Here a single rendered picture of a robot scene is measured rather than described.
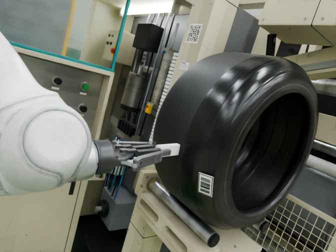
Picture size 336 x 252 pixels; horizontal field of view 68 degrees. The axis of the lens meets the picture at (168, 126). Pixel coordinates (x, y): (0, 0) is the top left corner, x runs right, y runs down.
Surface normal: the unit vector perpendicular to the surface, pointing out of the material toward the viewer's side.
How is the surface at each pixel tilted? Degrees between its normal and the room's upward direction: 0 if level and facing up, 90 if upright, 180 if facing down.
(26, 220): 90
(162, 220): 90
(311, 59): 90
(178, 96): 72
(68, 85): 90
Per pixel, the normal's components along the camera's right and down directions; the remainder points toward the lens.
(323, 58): -0.77, -0.11
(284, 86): 0.54, 0.14
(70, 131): 0.63, -0.09
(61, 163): 0.62, 0.34
